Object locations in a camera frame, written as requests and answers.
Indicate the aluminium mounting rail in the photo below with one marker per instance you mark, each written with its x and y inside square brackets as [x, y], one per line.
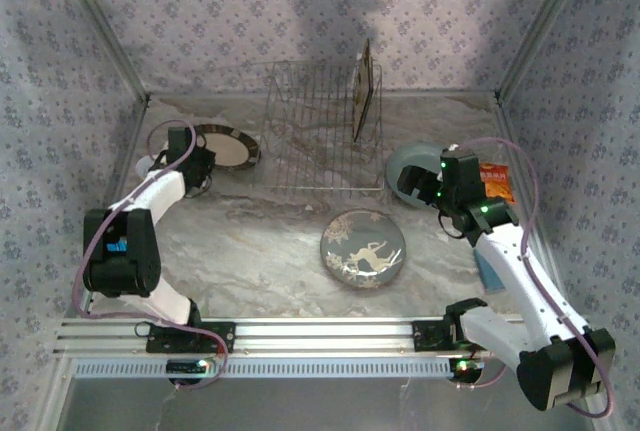
[325, 336]

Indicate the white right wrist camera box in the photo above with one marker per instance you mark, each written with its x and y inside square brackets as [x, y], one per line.
[453, 147]

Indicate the plain light blue round plate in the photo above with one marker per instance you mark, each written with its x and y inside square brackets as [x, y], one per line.
[415, 151]

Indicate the round cream plate dark rim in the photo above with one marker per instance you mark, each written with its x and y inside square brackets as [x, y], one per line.
[230, 148]

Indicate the round deer print plate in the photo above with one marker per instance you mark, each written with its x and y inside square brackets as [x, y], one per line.
[362, 251]

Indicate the aluminium frame post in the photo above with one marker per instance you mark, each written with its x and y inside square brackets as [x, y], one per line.
[102, 26]
[540, 26]

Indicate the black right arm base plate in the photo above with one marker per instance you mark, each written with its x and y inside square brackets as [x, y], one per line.
[425, 336]

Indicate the yellow cup with white lid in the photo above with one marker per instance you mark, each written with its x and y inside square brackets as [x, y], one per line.
[142, 167]

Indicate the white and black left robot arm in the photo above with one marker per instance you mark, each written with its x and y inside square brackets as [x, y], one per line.
[120, 271]

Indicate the square floral plate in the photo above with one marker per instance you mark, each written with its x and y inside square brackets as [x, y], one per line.
[362, 91]

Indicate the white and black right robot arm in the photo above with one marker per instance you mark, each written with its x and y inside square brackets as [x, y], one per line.
[520, 276]

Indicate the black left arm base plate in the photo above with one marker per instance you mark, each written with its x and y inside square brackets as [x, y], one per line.
[220, 337]

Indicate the blue rectangular sponge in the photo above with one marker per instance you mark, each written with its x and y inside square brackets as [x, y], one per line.
[490, 276]

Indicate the red orange snack packet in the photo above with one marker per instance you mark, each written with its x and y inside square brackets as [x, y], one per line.
[497, 183]

